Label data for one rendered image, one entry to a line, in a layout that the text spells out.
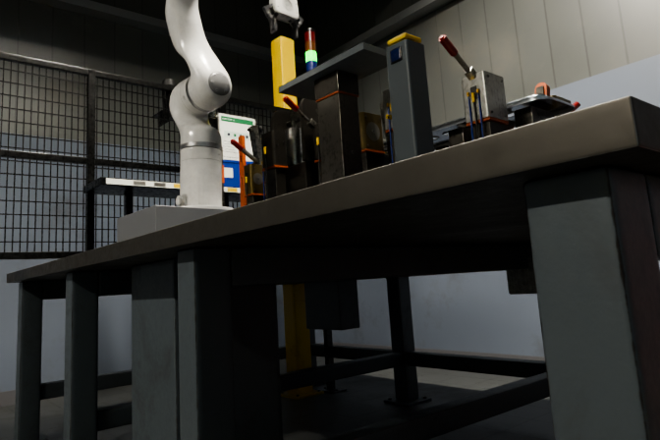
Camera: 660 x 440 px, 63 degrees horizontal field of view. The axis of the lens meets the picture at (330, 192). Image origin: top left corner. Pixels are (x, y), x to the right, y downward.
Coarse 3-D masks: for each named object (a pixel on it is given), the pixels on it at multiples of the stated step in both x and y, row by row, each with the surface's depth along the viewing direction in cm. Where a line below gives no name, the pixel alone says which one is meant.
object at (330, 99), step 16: (320, 80) 152; (336, 80) 147; (352, 80) 150; (320, 96) 152; (336, 96) 147; (352, 96) 150; (320, 112) 152; (336, 112) 147; (352, 112) 149; (320, 128) 151; (336, 128) 146; (352, 128) 148; (320, 144) 151; (336, 144) 146; (352, 144) 146; (336, 160) 145; (352, 160) 146; (336, 176) 145
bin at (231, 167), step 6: (228, 162) 248; (234, 162) 249; (246, 162) 252; (252, 162) 254; (228, 168) 247; (234, 168) 249; (228, 174) 247; (234, 174) 248; (228, 180) 246; (234, 180) 248; (228, 186) 246; (234, 186) 247
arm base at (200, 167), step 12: (180, 156) 157; (192, 156) 153; (204, 156) 153; (216, 156) 156; (180, 168) 156; (192, 168) 152; (204, 168) 153; (216, 168) 155; (180, 180) 155; (192, 180) 152; (204, 180) 152; (216, 180) 155; (180, 192) 155; (192, 192) 151; (204, 192) 152; (216, 192) 154; (180, 204) 151; (192, 204) 151; (204, 204) 151; (216, 204) 153
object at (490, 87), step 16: (464, 80) 135; (480, 80) 131; (496, 80) 134; (464, 96) 135; (480, 96) 131; (496, 96) 133; (480, 112) 130; (496, 112) 131; (480, 128) 132; (496, 128) 131
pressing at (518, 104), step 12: (528, 96) 134; (540, 96) 132; (516, 108) 143; (540, 108) 144; (552, 108) 145; (564, 108) 145; (456, 120) 150; (432, 132) 161; (444, 132) 162; (384, 144) 170; (444, 144) 176
